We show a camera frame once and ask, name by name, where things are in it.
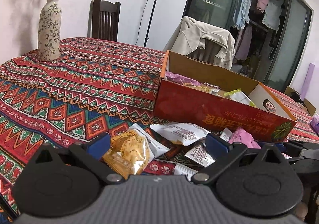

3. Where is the pink snack packet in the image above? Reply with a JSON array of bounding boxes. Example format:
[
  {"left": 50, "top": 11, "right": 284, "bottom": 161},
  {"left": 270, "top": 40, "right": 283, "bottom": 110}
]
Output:
[
  {"left": 229, "top": 127, "right": 261, "bottom": 149},
  {"left": 165, "top": 72, "right": 201, "bottom": 86}
]

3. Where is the light blue hanging shirt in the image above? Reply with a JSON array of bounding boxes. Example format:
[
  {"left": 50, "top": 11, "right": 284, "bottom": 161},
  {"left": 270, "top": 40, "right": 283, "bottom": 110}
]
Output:
[{"left": 233, "top": 0, "right": 252, "bottom": 30}]

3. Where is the cardboard box on floor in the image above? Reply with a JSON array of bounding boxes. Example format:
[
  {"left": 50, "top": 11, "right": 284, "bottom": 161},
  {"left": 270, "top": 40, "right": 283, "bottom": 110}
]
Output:
[{"left": 284, "top": 86, "right": 316, "bottom": 117}]

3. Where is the chair with beige jacket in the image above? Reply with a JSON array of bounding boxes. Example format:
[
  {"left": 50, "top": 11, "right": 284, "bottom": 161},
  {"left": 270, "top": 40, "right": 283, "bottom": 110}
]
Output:
[{"left": 188, "top": 39, "right": 222, "bottom": 64}]

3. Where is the red cardboard snack box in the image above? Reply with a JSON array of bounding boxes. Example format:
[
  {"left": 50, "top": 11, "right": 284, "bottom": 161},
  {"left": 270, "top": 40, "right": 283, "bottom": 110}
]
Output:
[{"left": 153, "top": 51, "right": 296, "bottom": 142}]

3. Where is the dark wooden chair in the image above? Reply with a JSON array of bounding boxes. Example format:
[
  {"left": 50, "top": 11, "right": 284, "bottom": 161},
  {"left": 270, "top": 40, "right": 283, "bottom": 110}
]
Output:
[{"left": 87, "top": 0, "right": 121, "bottom": 42}]

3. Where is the black framed glass sliding door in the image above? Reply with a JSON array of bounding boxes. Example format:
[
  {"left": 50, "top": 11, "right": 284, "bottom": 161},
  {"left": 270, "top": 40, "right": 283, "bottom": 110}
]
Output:
[{"left": 184, "top": 0, "right": 312, "bottom": 92}]

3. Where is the colourful patterned tablecloth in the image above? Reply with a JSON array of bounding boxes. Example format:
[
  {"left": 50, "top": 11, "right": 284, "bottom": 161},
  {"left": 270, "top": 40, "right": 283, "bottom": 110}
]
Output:
[{"left": 1, "top": 37, "right": 318, "bottom": 210}]

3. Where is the white hanging top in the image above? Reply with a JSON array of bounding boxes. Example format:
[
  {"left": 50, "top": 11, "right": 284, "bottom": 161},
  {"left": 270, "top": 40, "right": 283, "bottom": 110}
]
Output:
[{"left": 262, "top": 0, "right": 285, "bottom": 31}]

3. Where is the studio light on stand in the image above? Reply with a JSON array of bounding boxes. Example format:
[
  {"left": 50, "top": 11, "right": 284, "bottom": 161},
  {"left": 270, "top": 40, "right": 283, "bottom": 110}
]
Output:
[{"left": 143, "top": 0, "right": 157, "bottom": 47}]

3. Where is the pink hanging garment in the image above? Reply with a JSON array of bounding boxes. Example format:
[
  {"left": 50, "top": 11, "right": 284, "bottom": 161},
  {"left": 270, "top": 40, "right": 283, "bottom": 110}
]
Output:
[{"left": 256, "top": 0, "right": 269, "bottom": 14}]

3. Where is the small white snack packet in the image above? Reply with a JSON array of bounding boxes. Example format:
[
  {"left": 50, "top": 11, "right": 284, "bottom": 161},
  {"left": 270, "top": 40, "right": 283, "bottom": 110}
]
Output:
[{"left": 185, "top": 142, "right": 215, "bottom": 167}]

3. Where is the purple rolled yoga mat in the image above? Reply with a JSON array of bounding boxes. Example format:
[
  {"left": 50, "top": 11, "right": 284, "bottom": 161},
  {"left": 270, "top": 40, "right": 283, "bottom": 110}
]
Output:
[{"left": 299, "top": 63, "right": 315, "bottom": 100}]

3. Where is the beige jacket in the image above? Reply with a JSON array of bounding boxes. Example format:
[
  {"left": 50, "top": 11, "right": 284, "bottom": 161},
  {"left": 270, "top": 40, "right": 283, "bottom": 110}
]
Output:
[{"left": 163, "top": 16, "right": 235, "bottom": 70}]

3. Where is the white printed snack packet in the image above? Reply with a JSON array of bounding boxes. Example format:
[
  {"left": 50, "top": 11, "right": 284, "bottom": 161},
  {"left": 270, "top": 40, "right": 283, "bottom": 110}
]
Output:
[{"left": 150, "top": 123, "right": 210, "bottom": 146}]

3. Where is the yellow pastry clear packet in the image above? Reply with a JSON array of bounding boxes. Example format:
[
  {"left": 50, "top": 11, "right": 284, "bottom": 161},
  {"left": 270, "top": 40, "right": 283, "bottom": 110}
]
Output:
[{"left": 102, "top": 130, "right": 154, "bottom": 179}]

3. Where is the floral ceramic vase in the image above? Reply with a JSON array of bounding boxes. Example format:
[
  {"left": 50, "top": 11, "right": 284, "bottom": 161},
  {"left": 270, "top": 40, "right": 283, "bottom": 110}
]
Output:
[{"left": 37, "top": 0, "right": 62, "bottom": 61}]

